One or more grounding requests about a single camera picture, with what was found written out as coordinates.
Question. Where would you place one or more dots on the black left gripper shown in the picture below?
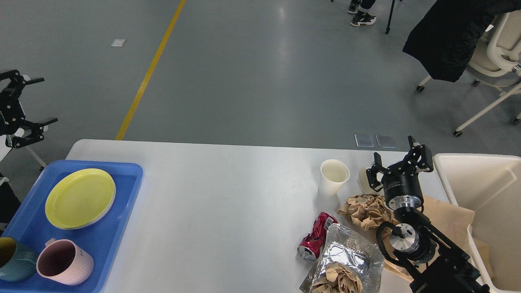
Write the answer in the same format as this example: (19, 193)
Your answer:
(12, 114)

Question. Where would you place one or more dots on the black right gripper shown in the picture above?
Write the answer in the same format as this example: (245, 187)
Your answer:
(401, 181)

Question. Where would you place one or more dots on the brown paper bag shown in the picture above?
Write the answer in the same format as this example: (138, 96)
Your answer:
(453, 221)

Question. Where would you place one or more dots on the yellow plastic plate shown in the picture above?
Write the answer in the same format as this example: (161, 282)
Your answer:
(88, 175)

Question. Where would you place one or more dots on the silver foil bag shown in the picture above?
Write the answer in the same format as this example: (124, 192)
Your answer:
(351, 249)

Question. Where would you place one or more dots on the brown paper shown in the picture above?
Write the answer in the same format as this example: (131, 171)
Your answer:
(337, 278)

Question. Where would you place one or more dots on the teal mug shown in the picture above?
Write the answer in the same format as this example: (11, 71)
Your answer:
(17, 261)

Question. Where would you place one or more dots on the pink ribbed mug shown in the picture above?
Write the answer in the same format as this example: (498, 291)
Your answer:
(65, 262)

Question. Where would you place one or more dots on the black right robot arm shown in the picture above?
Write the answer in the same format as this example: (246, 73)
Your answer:
(435, 263)

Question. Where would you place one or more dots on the white side table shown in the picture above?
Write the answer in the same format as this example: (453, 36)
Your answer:
(5, 150)

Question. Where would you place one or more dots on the crumpled brown paper ball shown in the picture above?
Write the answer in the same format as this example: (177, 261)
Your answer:
(367, 211)

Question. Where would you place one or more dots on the white paper cup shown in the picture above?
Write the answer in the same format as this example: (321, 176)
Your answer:
(334, 174)

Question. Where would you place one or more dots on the white plastic bin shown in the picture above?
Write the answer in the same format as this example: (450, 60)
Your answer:
(489, 185)

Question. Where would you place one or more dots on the blue plastic tray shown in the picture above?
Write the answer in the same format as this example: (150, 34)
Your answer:
(101, 240)

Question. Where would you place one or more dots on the crushed red soda can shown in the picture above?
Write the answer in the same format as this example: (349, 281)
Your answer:
(311, 245)

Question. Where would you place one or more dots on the light green plate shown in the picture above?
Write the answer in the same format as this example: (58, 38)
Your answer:
(84, 204)

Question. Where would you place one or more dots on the black tripod leg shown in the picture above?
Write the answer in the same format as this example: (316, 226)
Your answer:
(389, 20)

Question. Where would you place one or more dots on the black jacket on chair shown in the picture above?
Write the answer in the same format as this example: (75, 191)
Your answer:
(445, 39)

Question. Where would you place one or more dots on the white office chair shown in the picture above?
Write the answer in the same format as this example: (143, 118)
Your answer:
(497, 54)

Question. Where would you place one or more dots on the person in black clothes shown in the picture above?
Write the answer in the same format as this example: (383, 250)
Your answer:
(360, 9)

